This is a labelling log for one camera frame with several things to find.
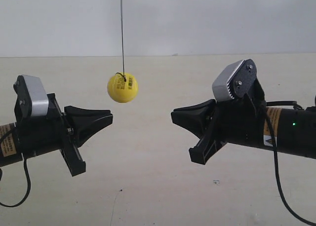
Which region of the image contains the thin black hanging string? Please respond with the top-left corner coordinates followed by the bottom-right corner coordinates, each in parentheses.
top-left (120, 0), bottom-right (125, 75)

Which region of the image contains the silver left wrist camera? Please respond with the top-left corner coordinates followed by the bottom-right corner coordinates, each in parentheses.
top-left (13, 75), bottom-right (49, 119)

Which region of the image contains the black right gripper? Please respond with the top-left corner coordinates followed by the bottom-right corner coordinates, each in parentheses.
top-left (170, 79), bottom-right (267, 165)

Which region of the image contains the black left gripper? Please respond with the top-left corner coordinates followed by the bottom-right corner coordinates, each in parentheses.
top-left (13, 93), bottom-right (114, 177)

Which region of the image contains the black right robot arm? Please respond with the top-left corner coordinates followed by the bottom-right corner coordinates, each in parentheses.
top-left (171, 80), bottom-right (316, 165)

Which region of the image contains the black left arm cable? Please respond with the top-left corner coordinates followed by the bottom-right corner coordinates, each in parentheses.
top-left (0, 127), bottom-right (32, 207)

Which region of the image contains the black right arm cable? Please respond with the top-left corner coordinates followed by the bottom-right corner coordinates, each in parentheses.
top-left (255, 101), bottom-right (316, 224)

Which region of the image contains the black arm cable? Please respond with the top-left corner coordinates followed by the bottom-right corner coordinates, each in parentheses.
top-left (0, 127), bottom-right (32, 207)
top-left (255, 101), bottom-right (316, 224)

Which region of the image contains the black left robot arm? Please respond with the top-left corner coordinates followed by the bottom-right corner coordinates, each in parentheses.
top-left (0, 93), bottom-right (113, 176)

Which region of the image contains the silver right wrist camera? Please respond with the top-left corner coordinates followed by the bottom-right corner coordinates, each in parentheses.
top-left (212, 59), bottom-right (257, 102)

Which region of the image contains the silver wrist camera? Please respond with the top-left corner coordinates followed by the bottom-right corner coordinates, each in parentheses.
top-left (212, 59), bottom-right (257, 102)
top-left (13, 75), bottom-right (49, 119)

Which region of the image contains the yellow tennis ball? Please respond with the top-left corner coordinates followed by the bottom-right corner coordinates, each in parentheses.
top-left (107, 73), bottom-right (139, 103)

